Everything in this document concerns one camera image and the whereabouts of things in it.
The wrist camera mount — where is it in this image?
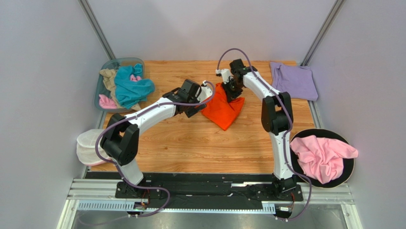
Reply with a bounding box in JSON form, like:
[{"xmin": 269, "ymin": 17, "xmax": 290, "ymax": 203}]
[
  {"xmin": 196, "ymin": 81, "xmax": 213, "ymax": 103},
  {"xmin": 215, "ymin": 69, "xmax": 233, "ymax": 84}
]

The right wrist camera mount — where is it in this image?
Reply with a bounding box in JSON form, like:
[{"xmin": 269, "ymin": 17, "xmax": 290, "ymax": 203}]
[{"xmin": 215, "ymin": 69, "xmax": 233, "ymax": 84}]

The pink t shirt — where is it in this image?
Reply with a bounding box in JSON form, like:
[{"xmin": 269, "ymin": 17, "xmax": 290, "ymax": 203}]
[{"xmin": 290, "ymin": 135, "xmax": 359, "ymax": 185}]

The aluminium frame rail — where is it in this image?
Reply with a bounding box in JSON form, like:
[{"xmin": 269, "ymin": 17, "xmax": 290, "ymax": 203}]
[{"xmin": 66, "ymin": 179, "xmax": 363, "ymax": 229}]

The grey plastic laundry basket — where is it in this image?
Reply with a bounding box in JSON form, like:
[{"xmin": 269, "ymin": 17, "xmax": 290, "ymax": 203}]
[{"xmin": 94, "ymin": 57, "xmax": 145, "ymax": 113}]

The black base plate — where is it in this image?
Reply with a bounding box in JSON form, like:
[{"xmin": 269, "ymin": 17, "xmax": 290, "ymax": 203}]
[{"xmin": 85, "ymin": 172, "xmax": 304, "ymax": 210}]

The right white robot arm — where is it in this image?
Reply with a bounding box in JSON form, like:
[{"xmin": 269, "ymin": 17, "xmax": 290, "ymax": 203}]
[{"xmin": 215, "ymin": 59, "xmax": 297, "ymax": 200}]

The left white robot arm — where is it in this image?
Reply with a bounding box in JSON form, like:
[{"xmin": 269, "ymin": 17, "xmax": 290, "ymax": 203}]
[{"xmin": 94, "ymin": 79, "xmax": 215, "ymax": 189}]

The white mesh bag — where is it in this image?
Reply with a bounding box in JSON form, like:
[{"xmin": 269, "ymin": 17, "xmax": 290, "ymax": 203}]
[{"xmin": 76, "ymin": 129, "xmax": 105, "ymax": 167}]

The beige t shirt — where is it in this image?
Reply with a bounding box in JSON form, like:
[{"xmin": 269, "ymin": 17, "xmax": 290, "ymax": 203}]
[{"xmin": 99, "ymin": 69, "xmax": 124, "ymax": 109}]

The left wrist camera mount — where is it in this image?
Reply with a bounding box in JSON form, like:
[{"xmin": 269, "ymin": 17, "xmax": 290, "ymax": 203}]
[{"xmin": 196, "ymin": 81, "xmax": 213, "ymax": 103}]

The pink garment in basket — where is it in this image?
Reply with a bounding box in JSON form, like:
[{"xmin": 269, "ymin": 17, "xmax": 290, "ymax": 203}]
[{"xmin": 97, "ymin": 69, "xmax": 145, "ymax": 110}]

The round black tray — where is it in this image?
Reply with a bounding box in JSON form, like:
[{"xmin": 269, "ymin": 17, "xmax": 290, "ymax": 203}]
[{"xmin": 291, "ymin": 128, "xmax": 355, "ymax": 188}]

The teal t shirt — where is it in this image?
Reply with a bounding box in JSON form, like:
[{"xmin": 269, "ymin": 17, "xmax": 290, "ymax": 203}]
[{"xmin": 114, "ymin": 63, "xmax": 155, "ymax": 109}]

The folded lavender t shirt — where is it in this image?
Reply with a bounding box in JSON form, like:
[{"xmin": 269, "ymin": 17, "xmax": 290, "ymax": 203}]
[{"xmin": 270, "ymin": 62, "xmax": 318, "ymax": 101}]

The orange t shirt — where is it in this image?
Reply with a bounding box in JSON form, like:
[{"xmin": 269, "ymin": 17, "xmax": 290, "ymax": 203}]
[{"xmin": 201, "ymin": 83, "xmax": 245, "ymax": 131}]

